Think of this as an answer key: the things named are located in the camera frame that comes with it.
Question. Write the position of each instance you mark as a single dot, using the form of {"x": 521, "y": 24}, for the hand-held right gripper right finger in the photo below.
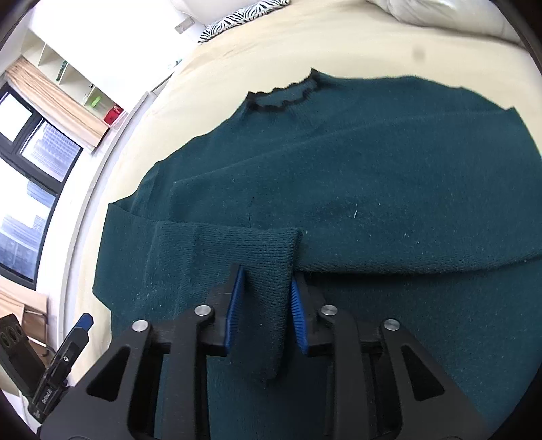
{"x": 299, "y": 315}

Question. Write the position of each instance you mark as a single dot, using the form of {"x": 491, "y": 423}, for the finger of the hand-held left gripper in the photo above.
{"x": 80, "y": 328}

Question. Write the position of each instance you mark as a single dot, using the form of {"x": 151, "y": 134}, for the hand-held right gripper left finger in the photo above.
{"x": 235, "y": 311}

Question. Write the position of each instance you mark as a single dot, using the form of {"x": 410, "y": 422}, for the dark green towel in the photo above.
{"x": 338, "y": 190}

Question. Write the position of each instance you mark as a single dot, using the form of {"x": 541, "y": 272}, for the black framed window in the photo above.
{"x": 46, "y": 148}

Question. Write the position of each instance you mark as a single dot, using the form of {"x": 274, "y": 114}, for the red box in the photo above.
{"x": 112, "y": 115}

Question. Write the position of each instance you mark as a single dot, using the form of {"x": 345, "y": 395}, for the beige curtain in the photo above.
{"x": 59, "y": 105}

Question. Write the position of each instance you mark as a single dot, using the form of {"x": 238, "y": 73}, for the small green shelf item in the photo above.
{"x": 94, "y": 101}

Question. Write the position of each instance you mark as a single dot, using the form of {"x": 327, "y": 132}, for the bed with beige sheet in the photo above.
{"x": 338, "y": 42}

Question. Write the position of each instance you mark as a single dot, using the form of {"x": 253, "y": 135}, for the zebra print pillow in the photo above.
{"x": 237, "y": 17}

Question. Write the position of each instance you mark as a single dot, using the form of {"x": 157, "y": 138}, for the white duvet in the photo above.
{"x": 423, "y": 10}

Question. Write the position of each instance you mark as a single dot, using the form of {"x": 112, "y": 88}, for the white wall shelf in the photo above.
{"x": 72, "y": 63}

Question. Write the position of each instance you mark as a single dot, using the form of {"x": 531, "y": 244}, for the white wall socket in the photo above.
{"x": 182, "y": 27}

